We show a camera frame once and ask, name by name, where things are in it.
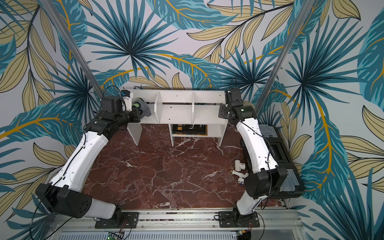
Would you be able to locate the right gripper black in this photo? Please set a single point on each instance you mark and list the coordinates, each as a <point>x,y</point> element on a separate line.
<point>224,111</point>

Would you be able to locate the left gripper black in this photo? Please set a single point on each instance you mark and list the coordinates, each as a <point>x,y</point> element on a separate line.
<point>137,116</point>

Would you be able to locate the grey and green microfibre cloth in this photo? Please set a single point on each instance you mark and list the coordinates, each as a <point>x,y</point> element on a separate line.
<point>143,107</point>

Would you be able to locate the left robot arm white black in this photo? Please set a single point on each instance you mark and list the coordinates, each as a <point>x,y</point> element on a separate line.
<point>63,194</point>

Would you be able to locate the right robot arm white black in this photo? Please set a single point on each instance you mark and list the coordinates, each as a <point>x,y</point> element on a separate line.
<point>246,204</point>

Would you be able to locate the white wooden bookshelf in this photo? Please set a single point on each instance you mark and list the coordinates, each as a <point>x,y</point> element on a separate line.
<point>172,107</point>

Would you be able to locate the black book with yellow text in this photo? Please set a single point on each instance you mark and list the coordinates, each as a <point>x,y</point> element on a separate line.
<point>190,130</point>

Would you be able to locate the white plastic pipe fitting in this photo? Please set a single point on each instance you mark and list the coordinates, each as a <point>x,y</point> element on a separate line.
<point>238,171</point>

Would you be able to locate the black plastic toolbox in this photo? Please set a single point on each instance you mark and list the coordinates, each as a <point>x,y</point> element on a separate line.
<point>283,162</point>

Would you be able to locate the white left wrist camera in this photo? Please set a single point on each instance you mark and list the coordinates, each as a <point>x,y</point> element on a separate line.
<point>128,99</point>

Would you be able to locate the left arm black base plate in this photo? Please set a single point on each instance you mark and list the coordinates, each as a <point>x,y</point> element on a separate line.
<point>123,220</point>

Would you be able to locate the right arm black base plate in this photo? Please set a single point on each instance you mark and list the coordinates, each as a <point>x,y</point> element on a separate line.
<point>231,219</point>

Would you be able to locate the right aluminium corner post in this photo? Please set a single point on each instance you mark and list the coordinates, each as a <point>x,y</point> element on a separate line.
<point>295,28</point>

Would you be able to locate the aluminium corner post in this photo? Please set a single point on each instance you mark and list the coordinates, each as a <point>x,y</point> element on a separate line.
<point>60,25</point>
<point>295,28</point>

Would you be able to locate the left aluminium corner post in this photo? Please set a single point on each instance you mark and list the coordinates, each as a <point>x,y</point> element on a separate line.
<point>60,25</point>

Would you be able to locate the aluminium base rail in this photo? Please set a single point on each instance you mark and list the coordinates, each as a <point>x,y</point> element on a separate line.
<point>186,224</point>

